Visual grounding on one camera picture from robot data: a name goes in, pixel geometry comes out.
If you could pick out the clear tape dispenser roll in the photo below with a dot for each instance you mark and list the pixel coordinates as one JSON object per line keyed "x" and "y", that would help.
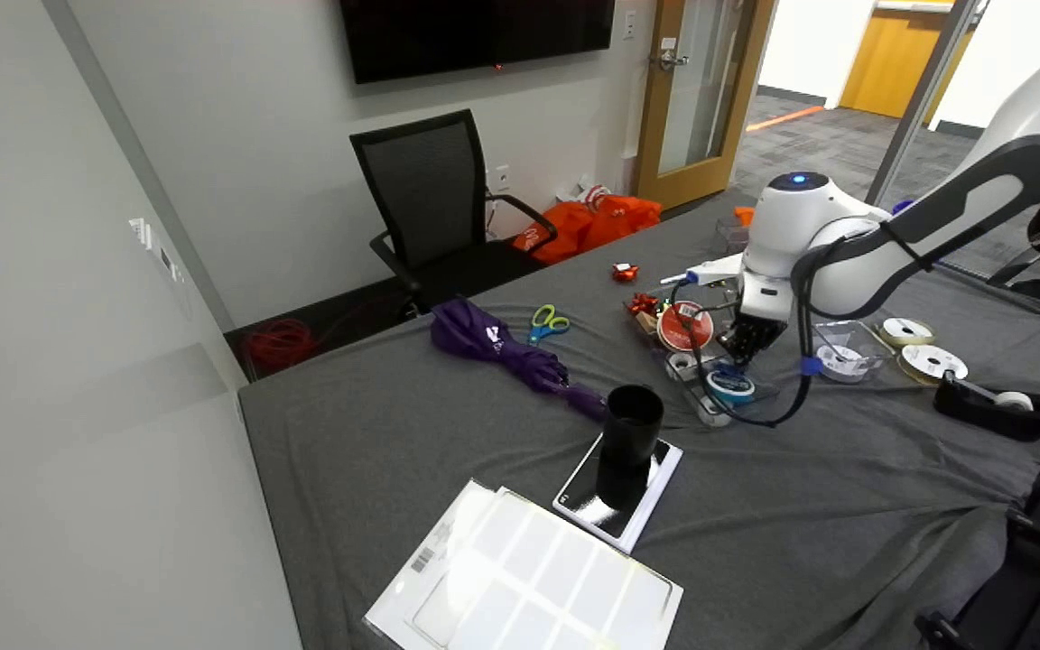
{"x": 680, "y": 368}

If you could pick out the black box with white border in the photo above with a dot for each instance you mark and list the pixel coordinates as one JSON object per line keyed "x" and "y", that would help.
{"x": 650, "y": 491}

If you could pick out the white wall switch plate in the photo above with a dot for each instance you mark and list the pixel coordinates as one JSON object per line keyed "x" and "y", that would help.
{"x": 141, "y": 234}

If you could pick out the black wall television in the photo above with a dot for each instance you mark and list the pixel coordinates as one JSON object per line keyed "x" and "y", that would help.
{"x": 469, "y": 33}

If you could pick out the clear box holding ribbon spool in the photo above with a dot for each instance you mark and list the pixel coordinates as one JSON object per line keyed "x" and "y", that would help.
{"x": 849, "y": 356}

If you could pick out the flat white ribbon spool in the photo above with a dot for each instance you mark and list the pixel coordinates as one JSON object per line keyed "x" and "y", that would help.
{"x": 933, "y": 364}
{"x": 904, "y": 330}

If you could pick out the white label sheet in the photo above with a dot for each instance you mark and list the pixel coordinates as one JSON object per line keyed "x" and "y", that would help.
{"x": 521, "y": 580}

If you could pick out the red gift bow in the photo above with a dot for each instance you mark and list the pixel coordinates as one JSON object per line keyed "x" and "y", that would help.
{"x": 640, "y": 305}

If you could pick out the red ribbon spool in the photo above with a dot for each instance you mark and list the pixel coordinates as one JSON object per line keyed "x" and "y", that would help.
{"x": 680, "y": 328}

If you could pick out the orange plastic bag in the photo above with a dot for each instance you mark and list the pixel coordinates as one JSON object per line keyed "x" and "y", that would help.
{"x": 580, "y": 222}

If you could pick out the orange tissue paper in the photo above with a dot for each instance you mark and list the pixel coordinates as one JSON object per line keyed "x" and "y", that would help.
{"x": 744, "y": 214}

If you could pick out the small red object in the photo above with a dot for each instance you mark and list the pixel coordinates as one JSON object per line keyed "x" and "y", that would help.
{"x": 626, "y": 274}

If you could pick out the wooden door with glass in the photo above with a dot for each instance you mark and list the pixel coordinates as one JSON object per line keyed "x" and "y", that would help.
{"x": 703, "y": 94}

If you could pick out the white wall outlet plate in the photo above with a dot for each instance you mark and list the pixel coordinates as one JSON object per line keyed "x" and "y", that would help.
{"x": 503, "y": 176}

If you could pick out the black mesh office chair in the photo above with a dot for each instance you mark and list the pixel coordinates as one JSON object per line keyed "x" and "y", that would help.
{"x": 432, "y": 194}

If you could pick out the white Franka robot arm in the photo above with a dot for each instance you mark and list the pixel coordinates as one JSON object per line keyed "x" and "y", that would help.
{"x": 856, "y": 255}

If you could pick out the teal Ice Breakers mint tin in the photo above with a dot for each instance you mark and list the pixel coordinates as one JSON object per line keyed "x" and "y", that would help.
{"x": 731, "y": 385}

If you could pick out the clear plastic tape tray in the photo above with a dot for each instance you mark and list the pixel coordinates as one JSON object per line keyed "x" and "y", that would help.
{"x": 714, "y": 417}

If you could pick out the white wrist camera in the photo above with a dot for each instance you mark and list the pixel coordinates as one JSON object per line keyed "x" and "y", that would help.
{"x": 704, "y": 274}

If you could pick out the small green blue scissors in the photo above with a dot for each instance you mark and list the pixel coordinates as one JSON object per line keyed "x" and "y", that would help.
{"x": 548, "y": 320}

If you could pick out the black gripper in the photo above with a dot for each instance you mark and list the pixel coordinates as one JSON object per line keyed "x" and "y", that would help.
{"x": 755, "y": 333}

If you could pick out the black mug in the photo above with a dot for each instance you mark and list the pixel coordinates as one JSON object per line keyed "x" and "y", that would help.
{"x": 630, "y": 439}

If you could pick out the white ribbon spool in box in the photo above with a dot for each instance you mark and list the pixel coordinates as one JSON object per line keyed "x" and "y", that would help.
{"x": 839, "y": 358}

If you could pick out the black desk tape dispenser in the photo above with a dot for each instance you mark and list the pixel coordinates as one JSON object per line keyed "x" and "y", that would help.
{"x": 1000, "y": 417}

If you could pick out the yellow hallway door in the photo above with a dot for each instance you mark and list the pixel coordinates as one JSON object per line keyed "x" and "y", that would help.
{"x": 894, "y": 56}

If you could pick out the grey tablecloth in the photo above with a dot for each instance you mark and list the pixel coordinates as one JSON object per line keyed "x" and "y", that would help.
{"x": 785, "y": 507}

